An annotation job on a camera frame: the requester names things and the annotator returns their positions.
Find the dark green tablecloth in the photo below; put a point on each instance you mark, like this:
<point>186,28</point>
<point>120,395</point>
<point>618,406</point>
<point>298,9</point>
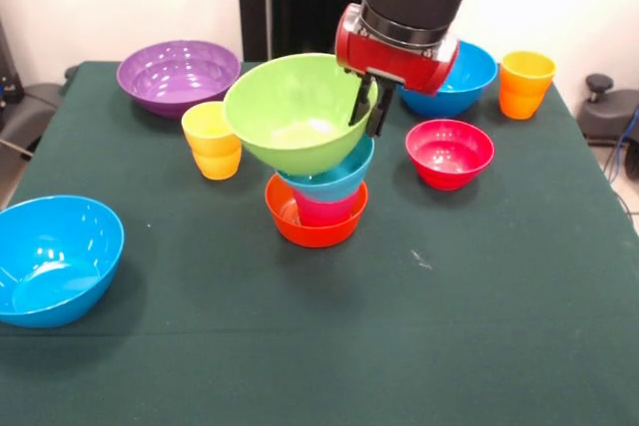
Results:
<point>349,296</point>

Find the small blue bowl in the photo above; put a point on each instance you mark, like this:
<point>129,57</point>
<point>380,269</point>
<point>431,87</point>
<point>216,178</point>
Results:
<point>339,184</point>

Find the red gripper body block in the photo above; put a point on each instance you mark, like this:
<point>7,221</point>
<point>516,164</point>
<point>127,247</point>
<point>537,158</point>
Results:
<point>394,62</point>

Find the yellow cup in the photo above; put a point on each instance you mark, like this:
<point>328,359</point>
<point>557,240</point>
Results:
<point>209,146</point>

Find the large blue bowl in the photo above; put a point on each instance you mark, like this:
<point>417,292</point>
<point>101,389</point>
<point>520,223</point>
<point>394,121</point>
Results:
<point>55,266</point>
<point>464,87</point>

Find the large green bowl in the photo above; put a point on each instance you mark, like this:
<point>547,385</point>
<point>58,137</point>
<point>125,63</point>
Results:
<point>289,112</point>

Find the orange bowl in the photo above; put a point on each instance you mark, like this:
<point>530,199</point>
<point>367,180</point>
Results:
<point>314,236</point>

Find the black equipment box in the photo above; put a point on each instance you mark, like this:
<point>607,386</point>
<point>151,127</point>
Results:
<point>7,77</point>

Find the orange cup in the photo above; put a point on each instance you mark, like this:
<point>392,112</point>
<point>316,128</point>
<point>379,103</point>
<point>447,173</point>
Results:
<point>526,92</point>

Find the grey stand base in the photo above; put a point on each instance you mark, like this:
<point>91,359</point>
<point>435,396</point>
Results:
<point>35,97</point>

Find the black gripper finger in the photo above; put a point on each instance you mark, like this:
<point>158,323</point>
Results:
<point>362,102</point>
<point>379,112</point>

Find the large purple bowl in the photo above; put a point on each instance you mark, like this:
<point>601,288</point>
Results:
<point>177,79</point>

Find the crimson cup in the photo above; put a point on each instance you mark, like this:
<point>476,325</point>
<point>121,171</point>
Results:
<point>324,214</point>

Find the crimson small bowl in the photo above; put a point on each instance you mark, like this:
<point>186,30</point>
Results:
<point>449,156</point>

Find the black stand base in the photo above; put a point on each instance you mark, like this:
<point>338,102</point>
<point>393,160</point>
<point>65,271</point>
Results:
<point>614,114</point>

